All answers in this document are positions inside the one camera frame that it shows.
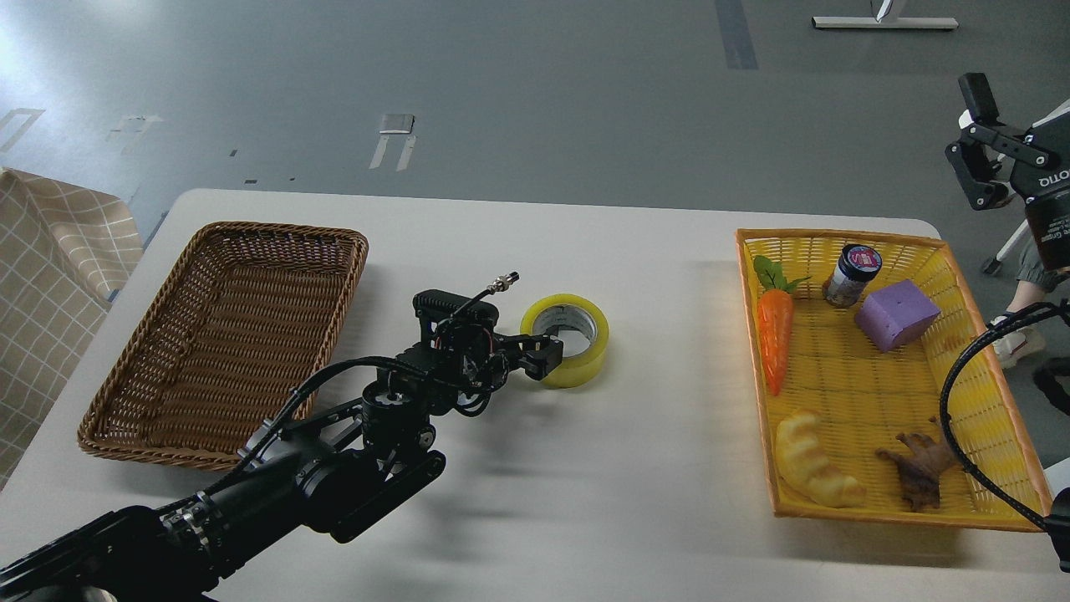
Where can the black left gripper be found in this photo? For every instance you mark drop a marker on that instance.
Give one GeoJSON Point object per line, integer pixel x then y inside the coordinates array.
{"type": "Point", "coordinates": [466, 362]}

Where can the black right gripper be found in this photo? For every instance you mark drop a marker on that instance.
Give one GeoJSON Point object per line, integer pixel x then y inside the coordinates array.
{"type": "Point", "coordinates": [992, 160]}

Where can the yellow tape roll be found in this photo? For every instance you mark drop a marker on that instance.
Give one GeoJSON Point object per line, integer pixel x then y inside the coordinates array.
{"type": "Point", "coordinates": [582, 328]}

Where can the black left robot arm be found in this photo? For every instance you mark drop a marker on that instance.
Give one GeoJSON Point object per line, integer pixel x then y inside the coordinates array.
{"type": "Point", "coordinates": [352, 444]}

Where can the white stand base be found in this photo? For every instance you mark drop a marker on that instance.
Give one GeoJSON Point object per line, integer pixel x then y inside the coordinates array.
{"type": "Point", "coordinates": [886, 15]}

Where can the small dark jar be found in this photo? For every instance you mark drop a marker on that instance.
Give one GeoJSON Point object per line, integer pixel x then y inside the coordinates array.
{"type": "Point", "coordinates": [856, 266]}

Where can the purple foam block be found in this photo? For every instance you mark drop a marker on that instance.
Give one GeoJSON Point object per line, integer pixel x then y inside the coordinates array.
{"type": "Point", "coordinates": [896, 315]}

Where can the person in grey clothes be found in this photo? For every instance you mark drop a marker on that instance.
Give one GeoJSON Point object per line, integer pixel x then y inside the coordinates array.
{"type": "Point", "coordinates": [1033, 283]}

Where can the yellow plastic basket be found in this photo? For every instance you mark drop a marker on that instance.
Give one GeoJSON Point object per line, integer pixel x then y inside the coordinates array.
{"type": "Point", "coordinates": [865, 397]}

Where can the orange toy carrot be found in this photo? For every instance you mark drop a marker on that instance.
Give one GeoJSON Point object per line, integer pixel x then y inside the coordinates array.
{"type": "Point", "coordinates": [774, 315]}

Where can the brown wicker basket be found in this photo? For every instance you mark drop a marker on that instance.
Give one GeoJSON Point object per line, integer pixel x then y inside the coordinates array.
{"type": "Point", "coordinates": [248, 312]}

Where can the yellow toy croissant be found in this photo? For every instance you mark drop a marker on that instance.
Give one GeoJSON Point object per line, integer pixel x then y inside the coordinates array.
{"type": "Point", "coordinates": [805, 466]}

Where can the brown toy animal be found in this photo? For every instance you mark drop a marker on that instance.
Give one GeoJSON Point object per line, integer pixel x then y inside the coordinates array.
{"type": "Point", "coordinates": [920, 468]}

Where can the beige checkered cloth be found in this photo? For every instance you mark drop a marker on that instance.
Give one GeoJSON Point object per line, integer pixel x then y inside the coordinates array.
{"type": "Point", "coordinates": [66, 251]}

